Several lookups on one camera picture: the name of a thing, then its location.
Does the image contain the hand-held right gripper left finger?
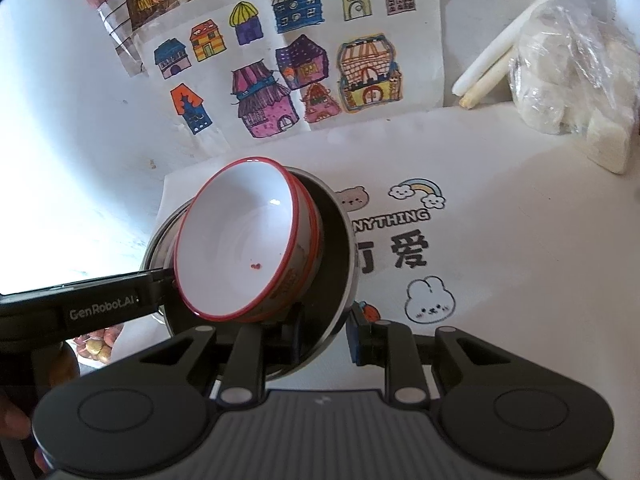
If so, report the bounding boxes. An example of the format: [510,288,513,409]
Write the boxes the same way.
[137,326,266,407]

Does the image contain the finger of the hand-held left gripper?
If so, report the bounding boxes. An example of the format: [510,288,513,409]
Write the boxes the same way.
[139,266,177,312]

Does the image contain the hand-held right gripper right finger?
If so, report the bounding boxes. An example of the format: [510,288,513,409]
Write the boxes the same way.
[349,305,509,407]

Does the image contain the large shallow steel plate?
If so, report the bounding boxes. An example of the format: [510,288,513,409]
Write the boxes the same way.
[150,199,193,273]
[139,206,183,332]

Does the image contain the deep steel bowl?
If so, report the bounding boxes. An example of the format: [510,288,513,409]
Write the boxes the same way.
[162,166,358,380]

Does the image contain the small white red-rimmed bowl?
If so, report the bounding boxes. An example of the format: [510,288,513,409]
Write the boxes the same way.
[172,157,302,322]
[257,179,324,324]

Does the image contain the person's left hand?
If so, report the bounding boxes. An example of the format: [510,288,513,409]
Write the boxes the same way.
[0,391,33,442]

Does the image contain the bag of red gold candies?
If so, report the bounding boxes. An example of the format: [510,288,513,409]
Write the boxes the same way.
[74,324,125,367]

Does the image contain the white printed tablecloth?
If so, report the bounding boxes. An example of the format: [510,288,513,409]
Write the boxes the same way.
[161,104,640,413]

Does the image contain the coloured houses drawing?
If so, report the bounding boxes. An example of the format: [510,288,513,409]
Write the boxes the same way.
[139,0,447,157]

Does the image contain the cream stick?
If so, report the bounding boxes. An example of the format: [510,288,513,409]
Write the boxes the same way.
[459,44,522,110]

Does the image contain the white stick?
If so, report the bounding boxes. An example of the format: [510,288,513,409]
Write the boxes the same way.
[451,0,560,97]

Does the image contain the clear bag of white buns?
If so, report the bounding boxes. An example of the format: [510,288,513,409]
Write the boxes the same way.
[506,0,640,177]

